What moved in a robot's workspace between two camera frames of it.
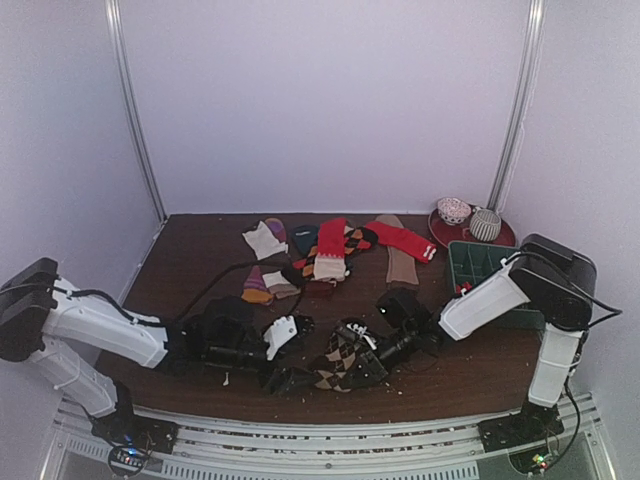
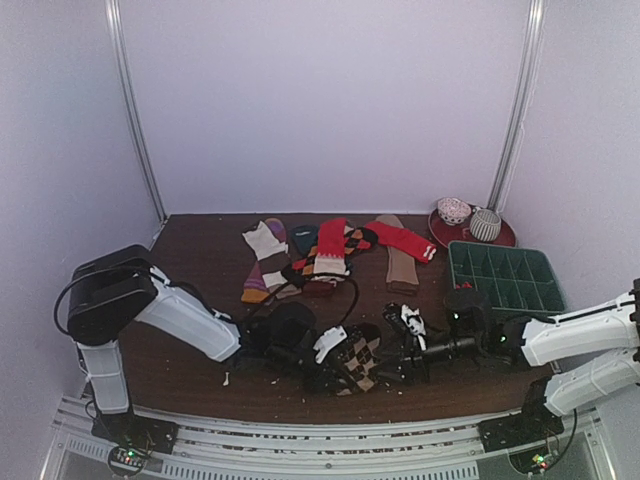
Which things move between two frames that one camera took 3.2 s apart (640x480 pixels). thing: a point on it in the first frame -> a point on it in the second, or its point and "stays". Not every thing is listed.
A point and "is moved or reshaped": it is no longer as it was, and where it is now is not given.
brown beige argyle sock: [334, 368] is moved or reshaped
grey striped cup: [485, 224] stays
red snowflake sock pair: [466, 285] stays
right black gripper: [373, 359] -> [416, 362]
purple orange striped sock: [256, 288] stays
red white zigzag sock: [330, 259] stays
